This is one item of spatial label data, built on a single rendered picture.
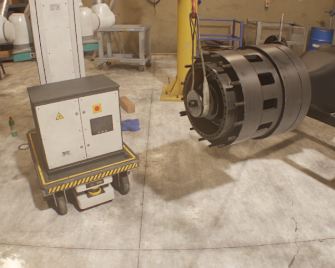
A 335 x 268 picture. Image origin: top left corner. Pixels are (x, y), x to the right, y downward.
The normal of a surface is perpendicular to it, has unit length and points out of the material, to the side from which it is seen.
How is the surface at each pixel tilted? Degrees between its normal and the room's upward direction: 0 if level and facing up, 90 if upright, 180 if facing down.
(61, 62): 90
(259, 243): 0
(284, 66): 42
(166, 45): 90
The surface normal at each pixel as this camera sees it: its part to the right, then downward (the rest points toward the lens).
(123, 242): 0.00, -0.89
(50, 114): 0.52, 0.39
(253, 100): 0.44, 0.14
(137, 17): 0.02, 0.45
